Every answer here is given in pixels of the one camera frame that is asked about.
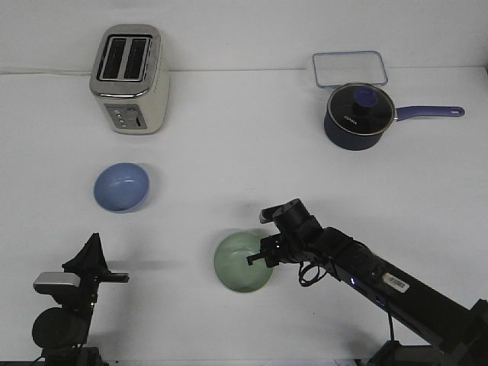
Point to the clear blue-rimmed container lid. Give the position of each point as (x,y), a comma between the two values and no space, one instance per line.
(338,68)

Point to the green bowl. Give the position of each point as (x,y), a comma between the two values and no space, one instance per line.
(231,265)

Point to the silver cream two-slot toaster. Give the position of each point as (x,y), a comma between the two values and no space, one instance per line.
(130,78)

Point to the dark blue saucepan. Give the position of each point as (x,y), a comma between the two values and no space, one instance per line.
(350,133)

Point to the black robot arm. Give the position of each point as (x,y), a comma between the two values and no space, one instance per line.
(62,331)
(454,335)

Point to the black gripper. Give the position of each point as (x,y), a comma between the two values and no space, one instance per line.
(92,267)
(277,249)

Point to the blue bowl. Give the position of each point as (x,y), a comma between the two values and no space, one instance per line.
(122,187)

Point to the glass pot lid blue knob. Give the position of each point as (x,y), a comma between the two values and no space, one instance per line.
(361,109)

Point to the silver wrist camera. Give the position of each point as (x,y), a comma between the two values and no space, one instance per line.
(270,214)
(56,282)

